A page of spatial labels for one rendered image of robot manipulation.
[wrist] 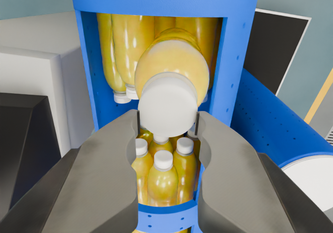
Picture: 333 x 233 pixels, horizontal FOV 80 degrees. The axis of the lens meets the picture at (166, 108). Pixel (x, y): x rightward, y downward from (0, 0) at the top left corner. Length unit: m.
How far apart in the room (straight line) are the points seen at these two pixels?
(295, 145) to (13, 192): 0.71
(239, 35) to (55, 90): 0.31
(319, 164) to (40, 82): 0.73
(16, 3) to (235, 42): 1.60
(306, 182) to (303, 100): 1.27
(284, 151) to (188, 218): 0.40
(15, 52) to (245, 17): 0.36
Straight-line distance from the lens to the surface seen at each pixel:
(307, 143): 0.76
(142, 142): 0.47
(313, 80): 1.94
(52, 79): 0.40
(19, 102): 0.40
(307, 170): 0.75
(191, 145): 0.46
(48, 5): 1.66
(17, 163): 0.37
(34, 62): 0.40
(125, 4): 0.25
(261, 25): 1.45
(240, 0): 0.28
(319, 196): 0.87
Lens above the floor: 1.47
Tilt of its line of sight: 61 degrees down
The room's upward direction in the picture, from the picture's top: 180 degrees clockwise
